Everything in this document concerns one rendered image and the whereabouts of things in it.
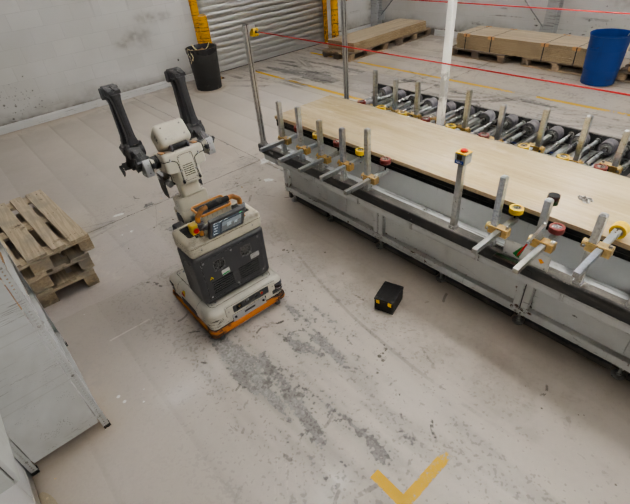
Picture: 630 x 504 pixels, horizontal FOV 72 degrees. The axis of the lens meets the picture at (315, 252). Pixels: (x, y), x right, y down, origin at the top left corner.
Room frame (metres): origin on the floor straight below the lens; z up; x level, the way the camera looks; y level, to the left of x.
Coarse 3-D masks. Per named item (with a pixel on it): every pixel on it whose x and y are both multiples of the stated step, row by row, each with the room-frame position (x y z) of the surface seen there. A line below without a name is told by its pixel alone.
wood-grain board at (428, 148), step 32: (352, 128) 3.50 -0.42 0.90; (384, 128) 3.43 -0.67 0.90; (416, 128) 3.37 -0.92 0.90; (448, 128) 3.30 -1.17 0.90; (416, 160) 2.80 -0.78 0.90; (448, 160) 2.75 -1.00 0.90; (480, 160) 2.70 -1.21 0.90; (512, 160) 2.66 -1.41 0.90; (544, 160) 2.61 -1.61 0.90; (480, 192) 2.30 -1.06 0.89; (512, 192) 2.25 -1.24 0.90; (544, 192) 2.21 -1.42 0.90; (576, 192) 2.18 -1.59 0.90; (608, 192) 2.14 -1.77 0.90; (576, 224) 1.86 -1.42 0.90; (608, 224) 1.83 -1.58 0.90
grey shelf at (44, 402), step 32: (0, 288) 1.47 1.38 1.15; (0, 320) 1.43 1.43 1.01; (32, 320) 1.49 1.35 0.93; (0, 352) 1.39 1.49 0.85; (32, 352) 1.45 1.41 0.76; (64, 352) 1.67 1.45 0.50; (0, 384) 1.34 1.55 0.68; (32, 384) 1.40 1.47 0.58; (64, 384) 1.47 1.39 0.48; (32, 416) 1.35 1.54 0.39; (64, 416) 1.41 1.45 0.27; (96, 416) 1.49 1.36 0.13; (32, 448) 1.29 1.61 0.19
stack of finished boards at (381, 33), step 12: (384, 24) 10.84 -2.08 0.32; (396, 24) 10.72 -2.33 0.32; (408, 24) 10.59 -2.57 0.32; (420, 24) 10.67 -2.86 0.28; (348, 36) 9.97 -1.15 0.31; (360, 36) 9.85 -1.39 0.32; (372, 36) 9.74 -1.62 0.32; (384, 36) 9.87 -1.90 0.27; (396, 36) 10.13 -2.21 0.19; (336, 48) 9.69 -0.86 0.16; (348, 48) 9.40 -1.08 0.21; (360, 48) 9.39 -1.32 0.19
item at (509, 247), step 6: (510, 240) 1.91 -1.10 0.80; (504, 246) 1.92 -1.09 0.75; (510, 246) 1.90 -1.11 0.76; (516, 246) 1.87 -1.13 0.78; (522, 246) 1.85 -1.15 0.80; (504, 252) 1.92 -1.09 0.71; (510, 252) 1.89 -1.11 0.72; (522, 252) 1.84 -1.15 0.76; (528, 252) 1.82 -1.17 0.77; (516, 258) 1.86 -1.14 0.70; (522, 258) 1.84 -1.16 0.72; (540, 258) 1.76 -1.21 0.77; (546, 258) 1.74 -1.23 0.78; (534, 264) 1.78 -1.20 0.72; (540, 264) 1.76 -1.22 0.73; (546, 264) 1.73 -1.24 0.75; (546, 270) 1.73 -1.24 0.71
